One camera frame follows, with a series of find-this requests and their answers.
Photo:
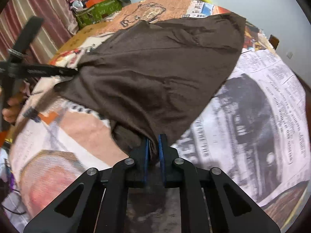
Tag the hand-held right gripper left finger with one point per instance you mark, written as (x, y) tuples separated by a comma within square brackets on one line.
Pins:
[(145, 165)]

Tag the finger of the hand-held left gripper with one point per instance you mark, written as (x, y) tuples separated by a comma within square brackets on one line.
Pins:
[(29, 32), (48, 71)]

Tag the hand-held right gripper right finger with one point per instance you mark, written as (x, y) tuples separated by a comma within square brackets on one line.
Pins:
[(161, 165)]

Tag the brown t-shirt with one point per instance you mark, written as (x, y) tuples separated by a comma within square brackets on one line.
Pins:
[(158, 77)]

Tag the person's left hand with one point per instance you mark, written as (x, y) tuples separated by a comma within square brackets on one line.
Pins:
[(12, 110)]

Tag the striped red beige curtain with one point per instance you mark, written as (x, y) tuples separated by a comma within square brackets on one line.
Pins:
[(48, 4)]

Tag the orange box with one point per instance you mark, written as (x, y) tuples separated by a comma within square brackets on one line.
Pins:
[(97, 1)]

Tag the green patterned storage box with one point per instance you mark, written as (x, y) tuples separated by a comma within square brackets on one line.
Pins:
[(102, 11)]

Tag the printed bed sheet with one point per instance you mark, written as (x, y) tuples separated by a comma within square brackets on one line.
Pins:
[(255, 126)]

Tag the wooden bed post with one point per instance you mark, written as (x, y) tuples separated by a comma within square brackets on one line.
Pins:
[(274, 42)]

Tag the white wall socket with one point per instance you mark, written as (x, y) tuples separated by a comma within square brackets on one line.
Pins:
[(289, 55)]

